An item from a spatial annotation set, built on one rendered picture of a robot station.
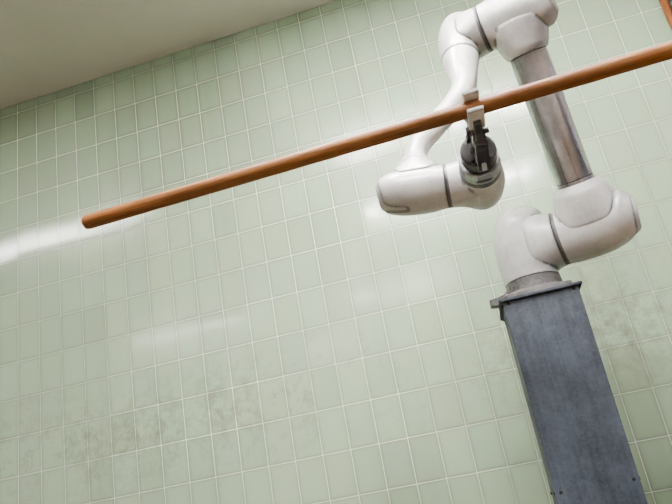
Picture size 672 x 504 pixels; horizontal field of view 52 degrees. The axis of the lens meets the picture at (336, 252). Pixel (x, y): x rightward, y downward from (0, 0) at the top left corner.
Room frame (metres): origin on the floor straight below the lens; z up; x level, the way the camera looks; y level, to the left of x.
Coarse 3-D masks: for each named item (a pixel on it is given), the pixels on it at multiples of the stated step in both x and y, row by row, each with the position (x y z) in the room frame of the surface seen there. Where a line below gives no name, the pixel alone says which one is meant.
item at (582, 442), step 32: (576, 288) 1.77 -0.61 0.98; (512, 320) 1.80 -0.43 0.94; (544, 320) 1.79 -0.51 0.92; (576, 320) 1.77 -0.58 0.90; (544, 352) 1.79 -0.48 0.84; (576, 352) 1.78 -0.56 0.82; (544, 384) 1.80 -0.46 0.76; (576, 384) 1.78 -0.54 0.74; (608, 384) 1.77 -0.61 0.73; (544, 416) 1.80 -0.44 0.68; (576, 416) 1.79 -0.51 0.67; (608, 416) 1.77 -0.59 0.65; (544, 448) 1.80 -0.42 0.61; (576, 448) 1.79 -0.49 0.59; (608, 448) 1.78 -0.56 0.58; (576, 480) 1.79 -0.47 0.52; (608, 480) 1.78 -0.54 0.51
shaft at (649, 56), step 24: (648, 48) 1.04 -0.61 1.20; (576, 72) 1.06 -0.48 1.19; (600, 72) 1.06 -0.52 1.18; (624, 72) 1.06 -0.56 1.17; (504, 96) 1.08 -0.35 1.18; (528, 96) 1.08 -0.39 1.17; (408, 120) 1.11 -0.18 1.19; (432, 120) 1.11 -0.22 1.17; (456, 120) 1.11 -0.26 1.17; (336, 144) 1.14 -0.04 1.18; (360, 144) 1.13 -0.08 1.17; (264, 168) 1.16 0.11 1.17; (288, 168) 1.16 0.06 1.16; (168, 192) 1.20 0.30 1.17; (192, 192) 1.19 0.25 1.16; (96, 216) 1.22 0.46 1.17; (120, 216) 1.22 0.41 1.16
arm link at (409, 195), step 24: (456, 48) 1.53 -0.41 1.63; (456, 72) 1.53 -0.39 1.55; (456, 96) 1.50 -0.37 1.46; (408, 144) 1.48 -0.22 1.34; (432, 144) 1.50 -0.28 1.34; (408, 168) 1.41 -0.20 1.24; (432, 168) 1.40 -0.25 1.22; (384, 192) 1.42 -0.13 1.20; (408, 192) 1.41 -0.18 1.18; (432, 192) 1.40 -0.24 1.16
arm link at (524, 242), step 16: (512, 208) 1.84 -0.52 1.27; (528, 208) 1.82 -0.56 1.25; (496, 224) 1.86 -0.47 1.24; (512, 224) 1.81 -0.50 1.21; (528, 224) 1.80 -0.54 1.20; (544, 224) 1.78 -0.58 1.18; (496, 240) 1.86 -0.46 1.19; (512, 240) 1.82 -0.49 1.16; (528, 240) 1.80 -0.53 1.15; (544, 240) 1.78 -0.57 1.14; (496, 256) 1.88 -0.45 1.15; (512, 256) 1.82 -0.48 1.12; (528, 256) 1.81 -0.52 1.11; (544, 256) 1.80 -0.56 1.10; (560, 256) 1.80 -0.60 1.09; (512, 272) 1.84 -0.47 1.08; (528, 272) 1.81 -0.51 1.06
